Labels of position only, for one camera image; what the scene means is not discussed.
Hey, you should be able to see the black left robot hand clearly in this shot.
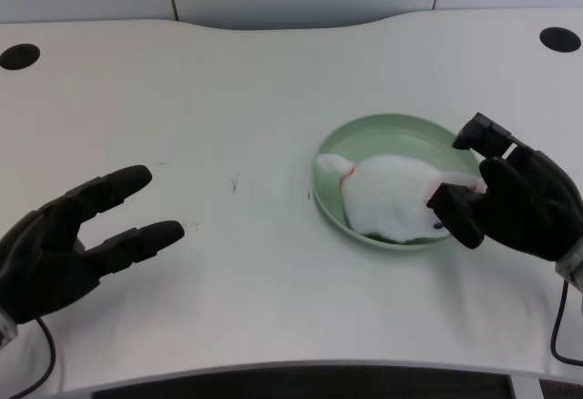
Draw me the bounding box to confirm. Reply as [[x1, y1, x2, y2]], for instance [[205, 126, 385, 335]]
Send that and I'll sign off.
[[0, 164, 186, 325]]

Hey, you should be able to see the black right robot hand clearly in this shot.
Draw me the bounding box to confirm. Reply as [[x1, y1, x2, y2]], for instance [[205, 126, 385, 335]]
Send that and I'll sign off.
[[425, 112, 583, 263]]

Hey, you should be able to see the white plush rabbit doll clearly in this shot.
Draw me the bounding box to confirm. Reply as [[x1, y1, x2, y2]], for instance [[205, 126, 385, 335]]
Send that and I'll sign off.
[[315, 153, 487, 244]]

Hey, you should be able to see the green round plate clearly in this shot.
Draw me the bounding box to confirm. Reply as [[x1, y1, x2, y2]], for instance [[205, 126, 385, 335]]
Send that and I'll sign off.
[[311, 113, 483, 252]]

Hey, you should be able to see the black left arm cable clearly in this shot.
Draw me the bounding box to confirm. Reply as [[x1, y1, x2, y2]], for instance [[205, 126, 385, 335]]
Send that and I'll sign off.
[[13, 316, 56, 396]]

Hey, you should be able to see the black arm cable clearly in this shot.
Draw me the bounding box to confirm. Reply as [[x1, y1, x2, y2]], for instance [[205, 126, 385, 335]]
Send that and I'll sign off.
[[13, 316, 56, 396], [549, 279, 583, 366]]

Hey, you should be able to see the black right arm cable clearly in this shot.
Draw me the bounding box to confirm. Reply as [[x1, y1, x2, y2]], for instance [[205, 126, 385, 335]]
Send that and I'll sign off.
[[549, 279, 583, 366]]

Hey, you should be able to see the black table cable grommet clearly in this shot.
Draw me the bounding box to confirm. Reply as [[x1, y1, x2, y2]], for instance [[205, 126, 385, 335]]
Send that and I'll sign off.
[[538, 26, 583, 54], [0, 43, 41, 71]]

